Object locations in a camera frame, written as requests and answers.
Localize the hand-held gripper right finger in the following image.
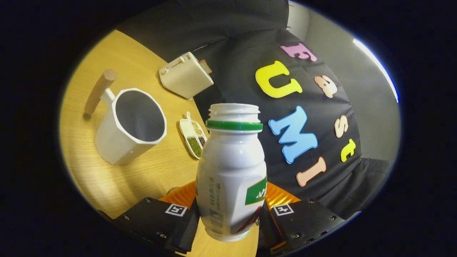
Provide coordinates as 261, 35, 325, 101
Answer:
258, 181, 346, 255

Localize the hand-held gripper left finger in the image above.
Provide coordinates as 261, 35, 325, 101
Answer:
112, 180, 200, 255

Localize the white cup with wooden handle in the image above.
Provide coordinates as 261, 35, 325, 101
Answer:
84, 69, 167, 166

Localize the white bottle with green ring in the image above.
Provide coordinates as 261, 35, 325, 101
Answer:
196, 103, 267, 242

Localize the wooden table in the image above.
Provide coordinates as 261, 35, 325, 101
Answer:
59, 29, 259, 257

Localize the white divided bean dish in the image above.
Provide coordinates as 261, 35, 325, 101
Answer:
179, 112, 207, 160

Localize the cream toaster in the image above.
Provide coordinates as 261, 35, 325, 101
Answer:
159, 52, 214, 101

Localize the black backdrop cloth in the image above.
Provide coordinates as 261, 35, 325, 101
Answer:
116, 0, 393, 220

